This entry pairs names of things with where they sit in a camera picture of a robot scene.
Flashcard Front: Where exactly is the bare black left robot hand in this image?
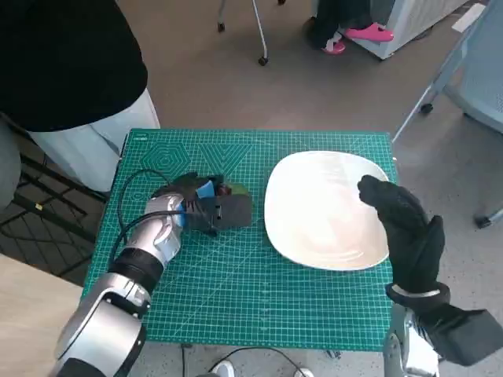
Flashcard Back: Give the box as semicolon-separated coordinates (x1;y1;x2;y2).
167;171;235;210

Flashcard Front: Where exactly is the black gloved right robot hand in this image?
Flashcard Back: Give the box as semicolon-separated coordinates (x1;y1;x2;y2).
356;174;447;295

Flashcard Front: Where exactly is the red toy grape bunch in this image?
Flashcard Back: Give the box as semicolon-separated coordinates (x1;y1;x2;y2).
217;182;252;199

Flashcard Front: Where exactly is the white rounded square plate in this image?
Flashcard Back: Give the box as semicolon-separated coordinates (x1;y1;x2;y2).
263;150;392;273

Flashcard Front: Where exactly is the green cutting mat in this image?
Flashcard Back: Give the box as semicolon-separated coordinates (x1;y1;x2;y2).
81;127;395;352

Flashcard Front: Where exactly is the standing person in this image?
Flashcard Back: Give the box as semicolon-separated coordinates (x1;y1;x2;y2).
0;0;162;193

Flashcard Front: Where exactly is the light wooden table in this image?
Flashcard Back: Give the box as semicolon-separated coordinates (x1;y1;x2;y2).
0;253;84;377

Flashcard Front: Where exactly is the white ribbed cabinet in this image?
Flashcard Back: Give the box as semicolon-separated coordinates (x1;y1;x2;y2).
341;0;472;60

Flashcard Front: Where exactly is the seated person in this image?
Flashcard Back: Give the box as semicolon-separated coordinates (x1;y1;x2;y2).
310;0;395;55

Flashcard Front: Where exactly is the small white block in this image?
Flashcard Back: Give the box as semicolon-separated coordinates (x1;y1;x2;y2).
452;14;479;33

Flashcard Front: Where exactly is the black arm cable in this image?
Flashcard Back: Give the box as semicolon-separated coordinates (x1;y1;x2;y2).
112;168;185;269

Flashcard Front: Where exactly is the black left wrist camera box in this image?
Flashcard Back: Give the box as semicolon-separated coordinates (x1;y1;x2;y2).
184;194;254;237

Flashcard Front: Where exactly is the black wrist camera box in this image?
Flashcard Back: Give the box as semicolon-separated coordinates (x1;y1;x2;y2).
184;194;254;237
426;308;501;367

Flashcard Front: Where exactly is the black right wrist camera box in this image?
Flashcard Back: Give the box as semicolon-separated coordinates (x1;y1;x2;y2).
426;308;501;367

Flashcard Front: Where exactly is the black wire floor rack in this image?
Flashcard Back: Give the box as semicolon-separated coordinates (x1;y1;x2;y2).
0;113;110;287

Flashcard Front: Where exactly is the grey wheeled chair frame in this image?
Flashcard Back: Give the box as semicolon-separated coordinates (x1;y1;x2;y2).
215;0;272;66

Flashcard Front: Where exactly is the black floor cable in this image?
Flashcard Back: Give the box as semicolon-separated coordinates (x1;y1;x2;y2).
178;344;308;377

